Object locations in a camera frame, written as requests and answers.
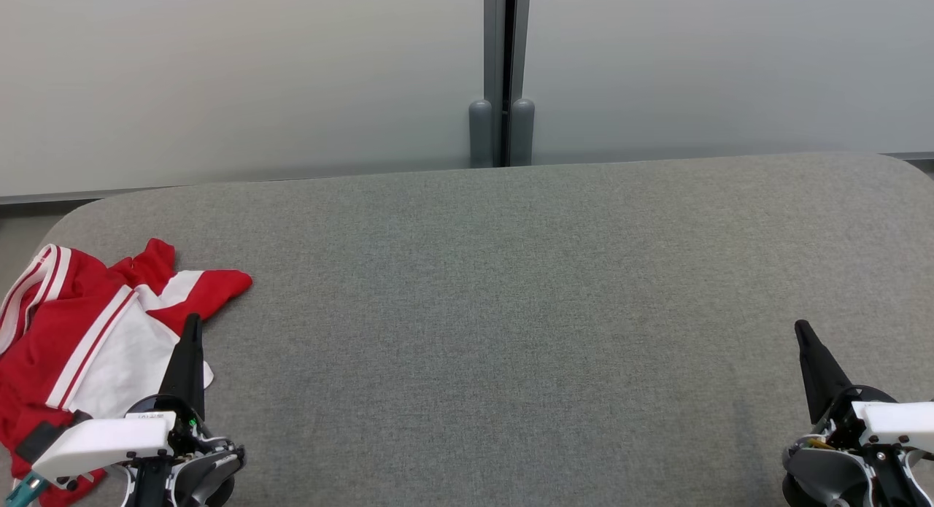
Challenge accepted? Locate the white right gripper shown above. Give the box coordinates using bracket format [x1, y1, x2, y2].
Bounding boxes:
[794, 319, 934, 453]

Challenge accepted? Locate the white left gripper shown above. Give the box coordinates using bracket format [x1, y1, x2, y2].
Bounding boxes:
[31, 314, 207, 486]

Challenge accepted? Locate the teal camera cable plug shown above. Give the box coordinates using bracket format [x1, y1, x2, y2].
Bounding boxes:
[6, 472, 49, 507]

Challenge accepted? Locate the white partition panel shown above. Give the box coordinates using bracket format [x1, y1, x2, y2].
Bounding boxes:
[522, 0, 934, 165]
[0, 0, 486, 203]

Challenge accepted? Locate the red white lettered jersey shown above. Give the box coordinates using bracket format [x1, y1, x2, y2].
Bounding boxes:
[0, 241, 216, 507]

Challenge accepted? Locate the grey partition post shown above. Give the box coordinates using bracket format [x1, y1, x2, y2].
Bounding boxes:
[469, 0, 506, 169]
[509, 0, 536, 167]

